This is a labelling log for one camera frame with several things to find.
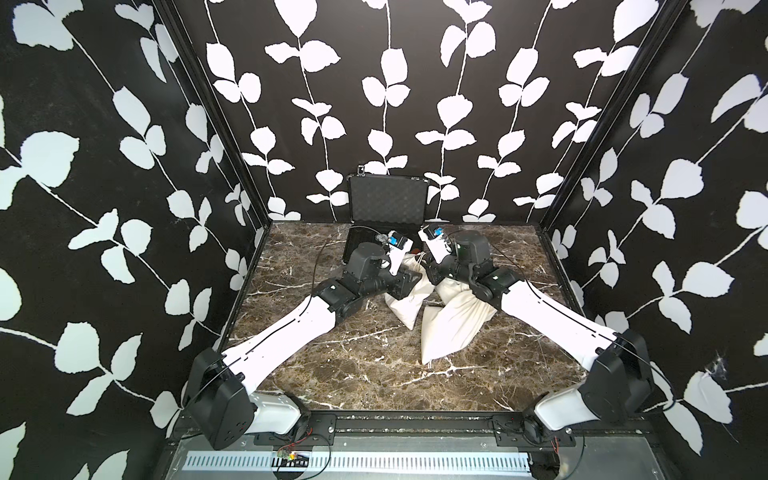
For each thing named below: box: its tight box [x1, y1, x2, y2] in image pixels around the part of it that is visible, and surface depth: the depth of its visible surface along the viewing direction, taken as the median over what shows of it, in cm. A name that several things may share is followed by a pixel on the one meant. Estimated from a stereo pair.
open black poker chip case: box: [342, 166, 429, 264], surface depth 112 cm
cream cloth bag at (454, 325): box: [421, 277, 497, 365], surface depth 85 cm
